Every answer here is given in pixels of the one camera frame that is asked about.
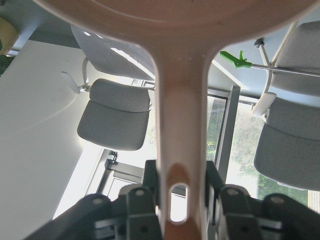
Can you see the grey office chair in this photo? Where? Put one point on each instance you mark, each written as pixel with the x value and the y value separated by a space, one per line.
pixel 288 150
pixel 116 115

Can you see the white desk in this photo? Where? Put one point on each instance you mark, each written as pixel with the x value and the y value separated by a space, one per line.
pixel 41 166

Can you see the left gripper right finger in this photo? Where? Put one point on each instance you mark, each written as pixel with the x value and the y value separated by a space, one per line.
pixel 235 215

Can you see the green clamp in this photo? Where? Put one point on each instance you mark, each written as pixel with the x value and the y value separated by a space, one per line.
pixel 237 62

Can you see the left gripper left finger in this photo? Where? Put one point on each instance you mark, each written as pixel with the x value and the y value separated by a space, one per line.
pixel 132 216

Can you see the beige plastic dustpan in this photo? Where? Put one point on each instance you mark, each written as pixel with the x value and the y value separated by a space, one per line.
pixel 182 37

